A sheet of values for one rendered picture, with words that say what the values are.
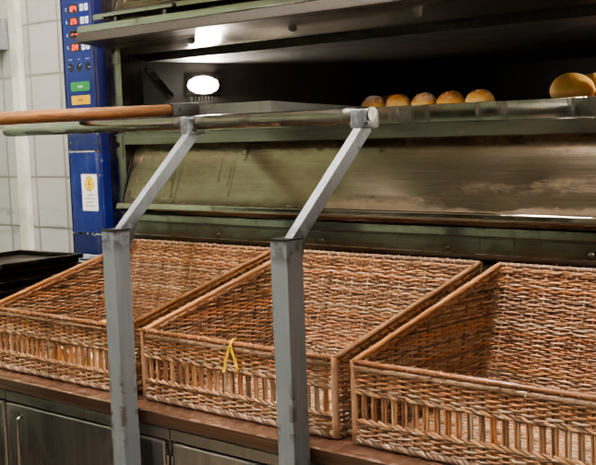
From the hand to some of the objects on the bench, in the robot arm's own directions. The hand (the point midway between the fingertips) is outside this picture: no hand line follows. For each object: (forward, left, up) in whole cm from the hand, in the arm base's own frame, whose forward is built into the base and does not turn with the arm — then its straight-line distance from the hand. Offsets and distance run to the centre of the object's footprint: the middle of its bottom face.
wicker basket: (+8, +75, -60) cm, 96 cm away
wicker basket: (+68, +71, -60) cm, 115 cm away
